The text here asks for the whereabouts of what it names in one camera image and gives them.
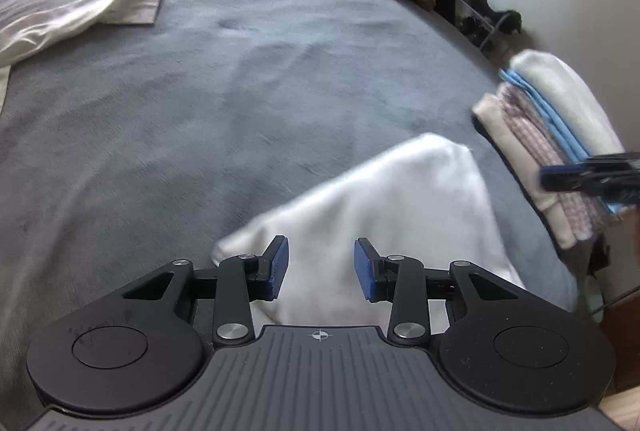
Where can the stack of folded clothes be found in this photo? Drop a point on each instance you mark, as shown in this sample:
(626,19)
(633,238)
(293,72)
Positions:
(555,116)

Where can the beige folded garment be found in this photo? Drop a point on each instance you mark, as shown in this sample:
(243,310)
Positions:
(515,151)

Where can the white folded garment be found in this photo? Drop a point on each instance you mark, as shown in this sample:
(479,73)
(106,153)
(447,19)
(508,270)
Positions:
(565,96)

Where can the pink checked folded garment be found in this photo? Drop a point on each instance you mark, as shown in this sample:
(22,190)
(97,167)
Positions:
(545,136)

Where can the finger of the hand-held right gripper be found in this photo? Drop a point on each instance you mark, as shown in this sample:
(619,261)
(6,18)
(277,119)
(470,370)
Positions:
(565,178)
(615,159)

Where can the white long-sleeve shirt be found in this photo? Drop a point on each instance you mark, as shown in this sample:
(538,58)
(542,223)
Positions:
(65,21)

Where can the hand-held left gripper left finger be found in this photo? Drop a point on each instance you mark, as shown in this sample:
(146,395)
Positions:
(277,268)

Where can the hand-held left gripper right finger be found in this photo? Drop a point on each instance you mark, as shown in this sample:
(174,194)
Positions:
(365,268)

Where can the white printed sweatshirt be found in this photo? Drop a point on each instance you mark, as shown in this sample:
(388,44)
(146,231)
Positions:
(400,211)

